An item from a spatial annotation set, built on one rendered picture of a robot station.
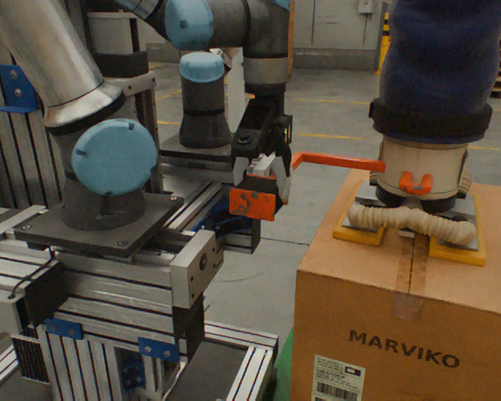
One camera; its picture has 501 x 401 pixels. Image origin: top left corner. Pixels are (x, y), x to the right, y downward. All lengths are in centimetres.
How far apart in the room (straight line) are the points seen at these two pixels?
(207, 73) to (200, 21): 52
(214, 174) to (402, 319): 65
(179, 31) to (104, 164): 22
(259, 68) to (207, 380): 118
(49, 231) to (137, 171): 25
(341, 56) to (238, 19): 963
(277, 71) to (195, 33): 15
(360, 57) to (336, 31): 77
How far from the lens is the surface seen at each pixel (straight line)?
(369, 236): 95
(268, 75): 74
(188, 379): 167
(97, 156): 63
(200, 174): 126
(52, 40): 63
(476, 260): 95
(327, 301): 87
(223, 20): 70
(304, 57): 1043
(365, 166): 101
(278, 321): 221
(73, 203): 83
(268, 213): 78
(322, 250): 91
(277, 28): 74
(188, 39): 69
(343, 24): 1041
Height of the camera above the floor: 141
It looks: 25 degrees down
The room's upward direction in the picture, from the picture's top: straight up
